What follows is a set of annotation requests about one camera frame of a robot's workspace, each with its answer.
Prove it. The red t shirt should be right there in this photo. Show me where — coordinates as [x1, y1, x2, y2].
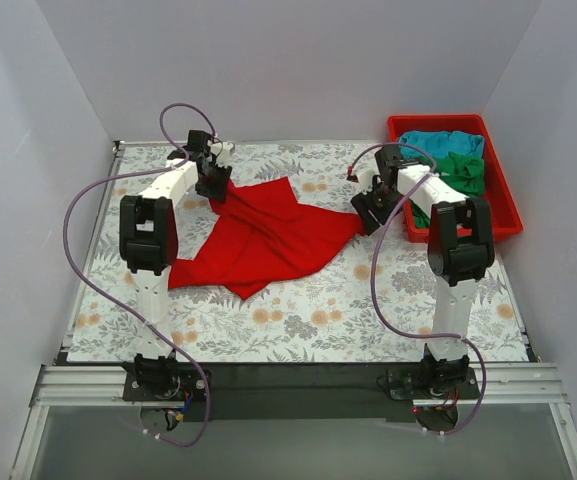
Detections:
[168, 177, 365, 300]

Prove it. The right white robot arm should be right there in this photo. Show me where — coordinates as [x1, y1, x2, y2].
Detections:
[347, 142, 495, 400]

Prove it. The green t shirt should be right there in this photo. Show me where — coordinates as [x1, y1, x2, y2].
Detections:
[410, 152, 487, 231]

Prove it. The blue t shirt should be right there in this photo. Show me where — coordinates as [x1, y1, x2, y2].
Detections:
[397, 130, 485, 160]

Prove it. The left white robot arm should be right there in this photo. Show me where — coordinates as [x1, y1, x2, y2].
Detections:
[119, 130, 235, 400]

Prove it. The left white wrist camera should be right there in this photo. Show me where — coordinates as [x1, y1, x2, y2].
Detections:
[210, 141, 235, 168]

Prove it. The red plastic bin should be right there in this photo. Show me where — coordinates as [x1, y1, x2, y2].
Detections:
[387, 114, 523, 242]

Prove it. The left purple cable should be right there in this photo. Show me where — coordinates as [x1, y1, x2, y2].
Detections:
[63, 103, 219, 448]

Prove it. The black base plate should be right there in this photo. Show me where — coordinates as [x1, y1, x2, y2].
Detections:
[122, 362, 482, 424]

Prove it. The floral table mat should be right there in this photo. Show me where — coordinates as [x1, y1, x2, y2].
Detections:
[70, 142, 529, 364]

